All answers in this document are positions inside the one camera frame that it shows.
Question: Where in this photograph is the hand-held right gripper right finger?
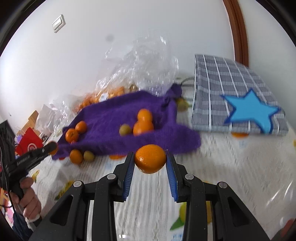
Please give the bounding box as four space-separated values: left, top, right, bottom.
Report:
166 151 270 241

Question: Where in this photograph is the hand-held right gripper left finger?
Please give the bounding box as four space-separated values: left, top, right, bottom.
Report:
28 152 136 241

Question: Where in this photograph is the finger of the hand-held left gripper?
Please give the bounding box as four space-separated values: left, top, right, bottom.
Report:
34 142 58 163

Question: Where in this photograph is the purple cloth-covered tray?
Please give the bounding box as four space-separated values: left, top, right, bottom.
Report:
51 84 201 161

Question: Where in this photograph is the person's left hand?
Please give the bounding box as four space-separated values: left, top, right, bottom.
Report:
10 177 42 218

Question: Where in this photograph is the red paper bag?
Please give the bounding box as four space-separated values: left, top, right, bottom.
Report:
15 127 44 156

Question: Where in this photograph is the white plastic bag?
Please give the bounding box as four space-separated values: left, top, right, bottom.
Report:
36 104 58 137

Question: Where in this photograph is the small clear plastic bag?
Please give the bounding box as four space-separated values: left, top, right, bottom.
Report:
52 94 80 130

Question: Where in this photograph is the fruit-printed tablecloth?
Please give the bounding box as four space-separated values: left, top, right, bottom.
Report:
30 74 296 241

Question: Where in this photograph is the heap of small tangerines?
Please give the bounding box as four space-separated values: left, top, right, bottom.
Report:
76 86 126 112

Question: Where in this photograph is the grey checked bag blue star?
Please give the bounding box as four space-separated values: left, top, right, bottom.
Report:
191 54 289 136

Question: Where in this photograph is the large clear plastic bag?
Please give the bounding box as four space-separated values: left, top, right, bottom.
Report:
96 35 183 100

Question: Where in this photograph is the white light switch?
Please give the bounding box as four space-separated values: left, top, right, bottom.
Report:
52 14 66 33

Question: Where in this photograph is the brown wooden door frame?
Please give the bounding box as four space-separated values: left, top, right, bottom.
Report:
223 0 249 67

